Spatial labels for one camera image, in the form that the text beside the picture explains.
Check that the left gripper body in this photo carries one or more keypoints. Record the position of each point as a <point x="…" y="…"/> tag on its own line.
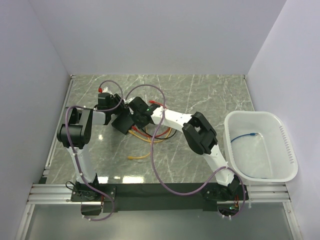
<point x="115" y="101"/>

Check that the white plastic bin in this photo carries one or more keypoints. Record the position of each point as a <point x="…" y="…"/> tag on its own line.
<point x="258" y="148"/>

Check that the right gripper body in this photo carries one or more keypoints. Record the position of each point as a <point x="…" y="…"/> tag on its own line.
<point x="138" y="121"/>

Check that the black network switch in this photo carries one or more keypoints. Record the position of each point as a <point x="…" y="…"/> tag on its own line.
<point x="123" y="123"/>

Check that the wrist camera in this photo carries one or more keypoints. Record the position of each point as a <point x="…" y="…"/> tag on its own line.
<point x="127" y="101"/>
<point x="104" y="90"/>

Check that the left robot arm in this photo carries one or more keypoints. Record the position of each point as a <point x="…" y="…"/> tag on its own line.
<point x="75" y="130"/>

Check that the aluminium rail frame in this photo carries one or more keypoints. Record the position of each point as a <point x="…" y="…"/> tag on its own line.
<point x="50" y="214"/>

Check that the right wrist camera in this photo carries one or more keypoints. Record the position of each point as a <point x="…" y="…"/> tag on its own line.
<point x="127" y="101"/>

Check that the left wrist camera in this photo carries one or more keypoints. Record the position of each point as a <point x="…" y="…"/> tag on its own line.
<point x="104" y="90"/>

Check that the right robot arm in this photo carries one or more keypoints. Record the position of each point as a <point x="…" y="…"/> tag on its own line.
<point x="198" y="132"/>

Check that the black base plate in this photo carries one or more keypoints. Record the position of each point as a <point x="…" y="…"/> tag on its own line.
<point x="154" y="197"/>

